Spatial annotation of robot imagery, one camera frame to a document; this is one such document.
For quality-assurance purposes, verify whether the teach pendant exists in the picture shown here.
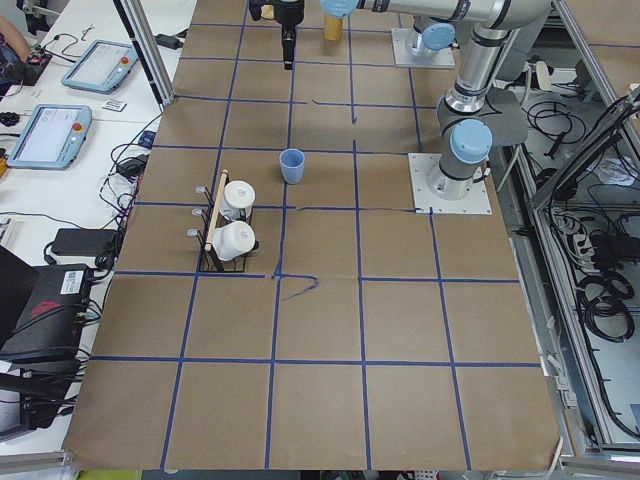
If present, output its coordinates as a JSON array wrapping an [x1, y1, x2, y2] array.
[[61, 40, 138, 94], [7, 104, 93, 170]]

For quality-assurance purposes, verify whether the upper white mug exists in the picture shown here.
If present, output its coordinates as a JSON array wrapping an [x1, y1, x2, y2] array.
[[220, 180, 256, 221]]

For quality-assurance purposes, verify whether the aluminium frame post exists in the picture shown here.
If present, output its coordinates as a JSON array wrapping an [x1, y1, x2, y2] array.
[[113, 0, 174, 106]]

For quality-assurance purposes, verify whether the lower teach pendant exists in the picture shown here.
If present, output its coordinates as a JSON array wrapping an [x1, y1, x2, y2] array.
[[7, 104, 93, 170]]

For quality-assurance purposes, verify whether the lower white mug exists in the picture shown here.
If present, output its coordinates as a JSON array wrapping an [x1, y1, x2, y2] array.
[[212, 221, 259, 261]]

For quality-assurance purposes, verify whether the black computer box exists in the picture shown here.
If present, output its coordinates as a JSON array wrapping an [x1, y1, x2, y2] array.
[[1, 248, 92, 364]]

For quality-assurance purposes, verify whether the black wire mug rack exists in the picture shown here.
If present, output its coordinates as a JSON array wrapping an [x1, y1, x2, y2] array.
[[186, 169, 259, 274]]

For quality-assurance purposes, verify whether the black power adapter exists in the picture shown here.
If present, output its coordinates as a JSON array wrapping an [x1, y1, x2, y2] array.
[[51, 228, 116, 256]]

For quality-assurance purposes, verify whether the white mug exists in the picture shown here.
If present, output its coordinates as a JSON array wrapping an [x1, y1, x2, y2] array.
[[212, 221, 259, 261], [220, 180, 256, 221]]

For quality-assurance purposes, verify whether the brown paper table cover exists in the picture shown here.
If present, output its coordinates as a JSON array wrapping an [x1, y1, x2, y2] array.
[[64, 1, 559, 470]]

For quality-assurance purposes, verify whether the upper teach pendant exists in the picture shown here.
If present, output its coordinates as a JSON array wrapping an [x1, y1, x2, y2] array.
[[61, 40, 138, 94]]

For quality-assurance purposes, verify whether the light blue plastic cup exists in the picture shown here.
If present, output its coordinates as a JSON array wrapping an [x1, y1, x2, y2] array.
[[279, 148, 306, 185]]

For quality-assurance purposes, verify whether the small white label card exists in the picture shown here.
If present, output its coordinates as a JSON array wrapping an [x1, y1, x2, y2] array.
[[103, 100, 127, 112]]

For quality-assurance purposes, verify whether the person forearm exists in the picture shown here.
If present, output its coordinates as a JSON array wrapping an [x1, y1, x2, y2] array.
[[0, 15, 31, 62]]

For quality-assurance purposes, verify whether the bamboo chopstick holder cylinder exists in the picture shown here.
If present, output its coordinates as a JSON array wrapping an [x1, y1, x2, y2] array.
[[323, 14, 343, 42]]

